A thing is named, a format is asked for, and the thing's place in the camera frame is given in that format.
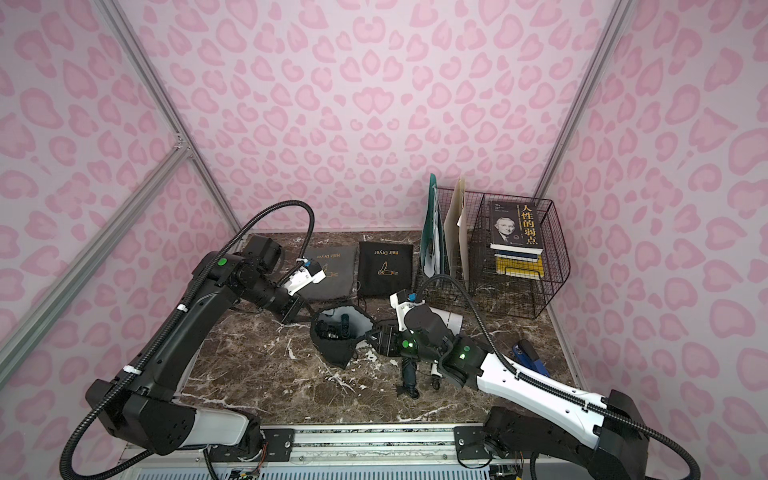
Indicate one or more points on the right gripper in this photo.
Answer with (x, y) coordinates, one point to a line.
(387, 341)

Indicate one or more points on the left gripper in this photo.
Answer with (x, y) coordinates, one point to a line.
(288, 307)

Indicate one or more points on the black pouch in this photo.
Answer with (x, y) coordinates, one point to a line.
(384, 269)
(339, 353)

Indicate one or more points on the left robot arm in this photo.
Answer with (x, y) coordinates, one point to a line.
(146, 413)

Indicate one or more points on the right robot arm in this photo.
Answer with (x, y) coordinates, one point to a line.
(606, 435)

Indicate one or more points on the grey hair dryer pouch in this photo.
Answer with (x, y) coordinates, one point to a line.
(338, 264)

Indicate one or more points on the white hair dryer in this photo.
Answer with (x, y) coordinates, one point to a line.
(453, 322)

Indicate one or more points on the blue stapler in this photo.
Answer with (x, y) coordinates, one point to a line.
(526, 355)

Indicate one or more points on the yellow striped book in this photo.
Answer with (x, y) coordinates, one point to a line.
(528, 266)

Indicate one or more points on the black portrait book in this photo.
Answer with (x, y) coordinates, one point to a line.
(515, 227)

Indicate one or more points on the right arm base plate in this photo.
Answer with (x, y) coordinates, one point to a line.
(472, 444)

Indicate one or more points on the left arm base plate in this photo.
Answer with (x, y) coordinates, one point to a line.
(270, 444)

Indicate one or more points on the black wire basket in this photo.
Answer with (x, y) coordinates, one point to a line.
(499, 294)

